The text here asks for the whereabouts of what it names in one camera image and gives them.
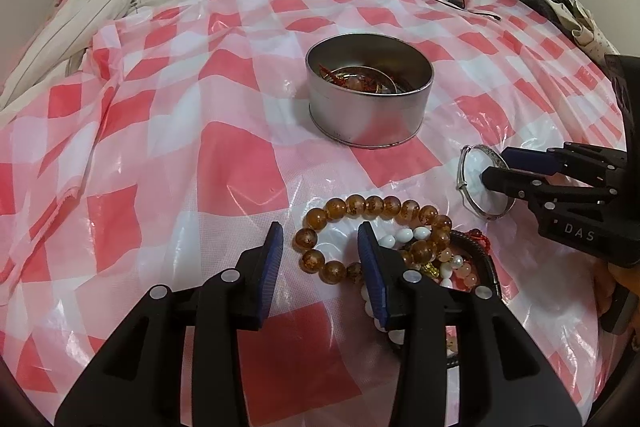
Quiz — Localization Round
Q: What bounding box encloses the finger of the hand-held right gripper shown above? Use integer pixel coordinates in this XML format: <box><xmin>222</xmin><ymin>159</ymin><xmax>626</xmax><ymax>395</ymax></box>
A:
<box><xmin>501</xmin><ymin>143</ymin><xmax>628</xmax><ymax>188</ymax></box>
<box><xmin>481</xmin><ymin>167</ymin><xmax>621</xmax><ymax>215</ymax></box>

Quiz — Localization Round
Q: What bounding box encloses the thin silver bangle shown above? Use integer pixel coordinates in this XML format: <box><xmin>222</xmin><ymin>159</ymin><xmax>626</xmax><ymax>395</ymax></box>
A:
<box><xmin>330</xmin><ymin>65</ymin><xmax>402</xmax><ymax>96</ymax></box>

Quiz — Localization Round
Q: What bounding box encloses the black braided bracelet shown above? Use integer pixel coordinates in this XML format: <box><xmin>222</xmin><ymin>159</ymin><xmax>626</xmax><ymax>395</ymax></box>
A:
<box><xmin>390</xmin><ymin>229</ymin><xmax>503</xmax><ymax>370</ymax></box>

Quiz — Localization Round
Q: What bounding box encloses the carved silver bangle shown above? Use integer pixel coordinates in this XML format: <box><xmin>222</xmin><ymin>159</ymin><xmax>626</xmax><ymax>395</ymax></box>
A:
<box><xmin>457</xmin><ymin>143</ymin><xmax>517</xmax><ymax>221</ymax></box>

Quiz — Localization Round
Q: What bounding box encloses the round metal tin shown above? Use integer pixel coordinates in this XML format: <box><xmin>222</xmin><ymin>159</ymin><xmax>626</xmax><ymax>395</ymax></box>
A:
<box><xmin>305</xmin><ymin>33</ymin><xmax>435</xmax><ymax>149</ymax></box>

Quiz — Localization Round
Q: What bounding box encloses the red knotted cord bracelet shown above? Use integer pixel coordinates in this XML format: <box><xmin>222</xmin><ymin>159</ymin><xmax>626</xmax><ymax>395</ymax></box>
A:
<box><xmin>467</xmin><ymin>229</ymin><xmax>495</xmax><ymax>254</ymax></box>

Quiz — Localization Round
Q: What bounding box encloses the person's right hand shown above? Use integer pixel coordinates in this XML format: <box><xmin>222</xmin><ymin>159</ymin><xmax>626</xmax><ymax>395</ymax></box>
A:
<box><xmin>592</xmin><ymin>264</ymin><xmax>621</xmax><ymax>323</ymax></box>

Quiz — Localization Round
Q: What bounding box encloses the amber bead bracelet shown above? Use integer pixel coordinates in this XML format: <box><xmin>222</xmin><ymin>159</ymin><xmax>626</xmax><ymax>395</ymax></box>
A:
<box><xmin>292</xmin><ymin>194</ymin><xmax>453</xmax><ymax>286</ymax></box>

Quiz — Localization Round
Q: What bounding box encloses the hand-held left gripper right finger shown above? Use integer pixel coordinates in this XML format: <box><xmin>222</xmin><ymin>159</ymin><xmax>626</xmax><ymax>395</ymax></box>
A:
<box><xmin>356</xmin><ymin>221</ymin><xmax>583</xmax><ymax>427</ymax></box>

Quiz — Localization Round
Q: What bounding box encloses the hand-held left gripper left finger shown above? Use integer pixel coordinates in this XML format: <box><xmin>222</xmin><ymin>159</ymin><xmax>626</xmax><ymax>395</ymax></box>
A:
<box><xmin>54</xmin><ymin>221</ymin><xmax>285</xmax><ymax>427</ymax></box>

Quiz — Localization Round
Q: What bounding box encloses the red white checkered plastic tablecloth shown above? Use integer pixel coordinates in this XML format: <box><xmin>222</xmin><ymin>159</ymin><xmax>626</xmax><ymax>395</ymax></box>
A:
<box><xmin>0</xmin><ymin>0</ymin><xmax>640</xmax><ymax>427</ymax></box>

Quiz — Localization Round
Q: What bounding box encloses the white bead bracelet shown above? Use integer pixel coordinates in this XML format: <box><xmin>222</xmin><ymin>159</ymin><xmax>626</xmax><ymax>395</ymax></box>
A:
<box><xmin>360</xmin><ymin>227</ymin><xmax>463</xmax><ymax>343</ymax></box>

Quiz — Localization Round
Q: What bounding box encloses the pink bead bracelet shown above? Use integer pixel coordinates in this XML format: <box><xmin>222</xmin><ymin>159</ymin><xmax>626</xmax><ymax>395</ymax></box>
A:
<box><xmin>434</xmin><ymin>249</ymin><xmax>479</xmax><ymax>355</ymax></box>

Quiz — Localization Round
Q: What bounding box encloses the beige cloth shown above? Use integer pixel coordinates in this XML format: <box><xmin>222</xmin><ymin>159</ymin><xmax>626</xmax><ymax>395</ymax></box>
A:
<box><xmin>545</xmin><ymin>0</ymin><xmax>609</xmax><ymax>58</ymax></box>

